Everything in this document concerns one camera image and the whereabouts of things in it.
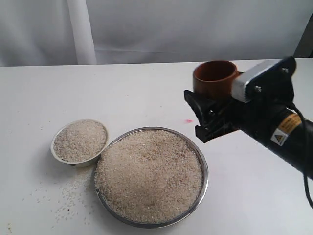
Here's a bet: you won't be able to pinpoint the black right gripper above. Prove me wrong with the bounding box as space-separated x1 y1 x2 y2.
183 56 296 143

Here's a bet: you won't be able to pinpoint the brown wooden cup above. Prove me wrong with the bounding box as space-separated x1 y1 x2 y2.
193 60 239 100

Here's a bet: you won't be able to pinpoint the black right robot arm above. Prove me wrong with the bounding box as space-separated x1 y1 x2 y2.
184 56 313 178

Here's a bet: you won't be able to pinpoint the round steel rice tray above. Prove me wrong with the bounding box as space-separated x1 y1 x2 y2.
93 126 209 229

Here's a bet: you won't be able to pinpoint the rice heap in tray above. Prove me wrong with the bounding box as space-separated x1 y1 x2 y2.
95 129 204 224

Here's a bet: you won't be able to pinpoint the white rice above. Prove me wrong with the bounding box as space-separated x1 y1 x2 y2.
53 120 108 162

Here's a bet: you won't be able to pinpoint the cream ceramic bowl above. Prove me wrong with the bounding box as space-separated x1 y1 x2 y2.
50 119 110 168

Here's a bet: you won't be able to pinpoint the spilled rice grains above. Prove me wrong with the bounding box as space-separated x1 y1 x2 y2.
30 166 95 228

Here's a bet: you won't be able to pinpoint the white vertical pole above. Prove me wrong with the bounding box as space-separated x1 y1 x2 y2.
67 0 97 65

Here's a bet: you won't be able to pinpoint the white backdrop curtain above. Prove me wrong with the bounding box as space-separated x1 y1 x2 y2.
0 0 313 66

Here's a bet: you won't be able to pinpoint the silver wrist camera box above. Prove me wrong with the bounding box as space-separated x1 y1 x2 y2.
231 59 285 103

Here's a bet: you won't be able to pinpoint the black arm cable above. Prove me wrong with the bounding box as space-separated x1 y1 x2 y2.
288 101 313 211

